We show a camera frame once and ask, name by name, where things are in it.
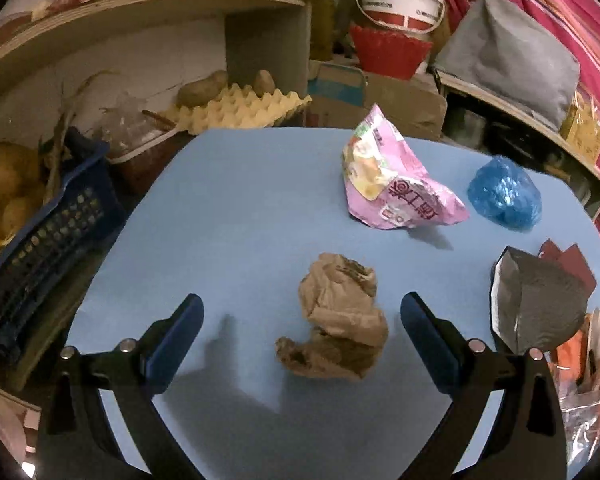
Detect wooden cabinet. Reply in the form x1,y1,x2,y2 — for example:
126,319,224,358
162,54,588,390
432,67,600,221

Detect wooden shelf unit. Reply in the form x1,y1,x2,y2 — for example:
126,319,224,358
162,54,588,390
0,0,312,161

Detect red plastic basket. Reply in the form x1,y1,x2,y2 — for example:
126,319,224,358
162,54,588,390
349,24,433,81

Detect crumpled clear plastic wrap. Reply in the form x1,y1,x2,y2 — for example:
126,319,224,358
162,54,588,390
100,92,167,157

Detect brown paper bag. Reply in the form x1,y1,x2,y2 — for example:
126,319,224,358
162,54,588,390
275,252,390,382

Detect dark red packet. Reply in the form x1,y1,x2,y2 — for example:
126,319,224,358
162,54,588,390
537,240,598,301

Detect clear plastic bag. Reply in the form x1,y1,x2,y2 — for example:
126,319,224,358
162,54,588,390
550,360,600,467

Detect blue plastic cover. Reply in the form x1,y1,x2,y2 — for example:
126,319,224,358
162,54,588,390
467,156,542,232

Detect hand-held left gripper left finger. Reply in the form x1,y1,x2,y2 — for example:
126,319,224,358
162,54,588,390
34,293,206,480

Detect mesh bag of potatoes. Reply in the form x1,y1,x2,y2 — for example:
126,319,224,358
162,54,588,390
0,142,47,271

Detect grey fabric bag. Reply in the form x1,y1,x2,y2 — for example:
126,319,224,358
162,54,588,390
434,0,581,131

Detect light blue table cloth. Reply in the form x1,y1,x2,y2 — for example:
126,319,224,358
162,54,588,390
65,127,600,480

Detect yellow egg tray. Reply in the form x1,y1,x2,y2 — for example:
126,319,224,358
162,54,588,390
165,87,313,136

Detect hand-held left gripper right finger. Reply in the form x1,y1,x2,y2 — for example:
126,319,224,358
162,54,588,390
400,291,568,480

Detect pink snack packet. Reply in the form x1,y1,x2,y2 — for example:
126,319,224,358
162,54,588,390
341,103,470,231

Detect brown cardboard box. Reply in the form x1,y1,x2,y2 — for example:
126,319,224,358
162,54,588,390
307,62,448,142

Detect large brown potato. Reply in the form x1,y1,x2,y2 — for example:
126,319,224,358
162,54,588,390
176,71,229,107

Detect black silver foil bag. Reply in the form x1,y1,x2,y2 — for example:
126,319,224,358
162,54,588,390
490,246,597,356

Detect small brown potato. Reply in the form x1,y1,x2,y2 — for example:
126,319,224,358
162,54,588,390
252,70,276,95

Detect dark blue plastic basket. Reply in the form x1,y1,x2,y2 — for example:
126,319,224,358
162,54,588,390
0,127,128,356

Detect striped red blanket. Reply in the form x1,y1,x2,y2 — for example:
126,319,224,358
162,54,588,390
440,0,600,261

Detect orange snack packet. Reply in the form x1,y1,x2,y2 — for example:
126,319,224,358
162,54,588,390
550,330,597,396

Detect yellow chopstick holder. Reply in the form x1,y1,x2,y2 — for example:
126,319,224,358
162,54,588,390
560,92,600,161

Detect dried plant stalks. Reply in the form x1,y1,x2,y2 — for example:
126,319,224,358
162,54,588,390
42,70,117,203

